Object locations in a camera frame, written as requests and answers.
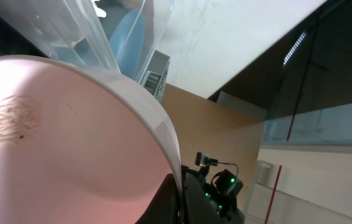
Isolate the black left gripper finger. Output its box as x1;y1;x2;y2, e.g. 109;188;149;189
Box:
136;174;180;224

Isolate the pink bowl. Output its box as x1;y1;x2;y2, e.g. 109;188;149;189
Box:
0;55;182;223

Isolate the leftover rice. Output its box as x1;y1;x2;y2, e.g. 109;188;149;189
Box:
0;95;40;148

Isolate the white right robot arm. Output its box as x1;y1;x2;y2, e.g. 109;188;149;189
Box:
182;166;245;224

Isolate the grey plastic dishwasher rack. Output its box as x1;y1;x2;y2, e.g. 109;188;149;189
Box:
141;50;170;102

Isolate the clear plastic waste bin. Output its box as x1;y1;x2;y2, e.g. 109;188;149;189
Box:
0;0;175;83

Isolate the dark blue plate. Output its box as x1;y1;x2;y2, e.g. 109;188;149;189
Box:
109;9;145;80

